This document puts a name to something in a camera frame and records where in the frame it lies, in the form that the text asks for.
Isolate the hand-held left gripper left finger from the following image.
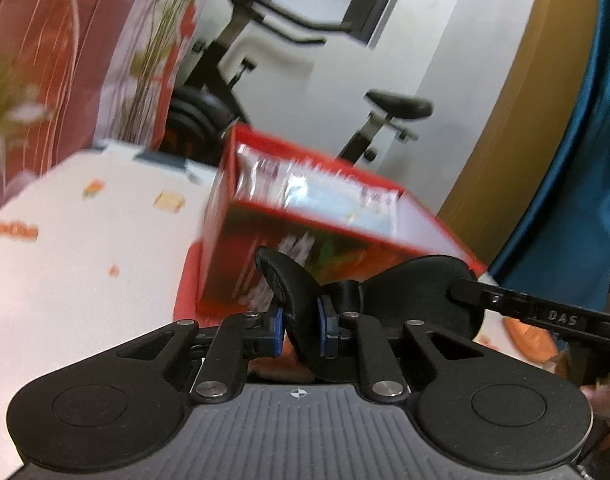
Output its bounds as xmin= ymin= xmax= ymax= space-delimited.
xmin=112 ymin=306 xmax=286 ymax=404

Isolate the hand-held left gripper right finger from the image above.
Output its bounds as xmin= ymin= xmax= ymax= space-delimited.
xmin=316 ymin=296 xmax=490 ymax=404

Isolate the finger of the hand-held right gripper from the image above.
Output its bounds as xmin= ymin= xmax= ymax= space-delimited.
xmin=449 ymin=278 xmax=536 ymax=324

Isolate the red strawberry print box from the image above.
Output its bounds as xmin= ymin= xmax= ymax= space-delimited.
xmin=197 ymin=122 xmax=486 ymax=317

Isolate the orange object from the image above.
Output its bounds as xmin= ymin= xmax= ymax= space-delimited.
xmin=502 ymin=317 xmax=558 ymax=362

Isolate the white printed packet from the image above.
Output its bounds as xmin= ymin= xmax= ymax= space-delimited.
xmin=235 ymin=144 xmax=288 ymax=203

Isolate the blue curtain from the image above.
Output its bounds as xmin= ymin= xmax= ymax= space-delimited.
xmin=487 ymin=0 xmax=610 ymax=312

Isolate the brown wooden panel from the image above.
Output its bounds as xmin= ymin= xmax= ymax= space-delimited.
xmin=437 ymin=0 xmax=604 ymax=262

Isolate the black exercise bike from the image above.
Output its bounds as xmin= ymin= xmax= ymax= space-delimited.
xmin=157 ymin=0 xmax=434 ymax=167

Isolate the plant print curtain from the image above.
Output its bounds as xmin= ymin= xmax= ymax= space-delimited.
xmin=0 ymin=0 xmax=227 ymax=221

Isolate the dark window frame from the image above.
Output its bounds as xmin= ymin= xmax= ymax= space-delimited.
xmin=267 ymin=0 xmax=412 ymax=50

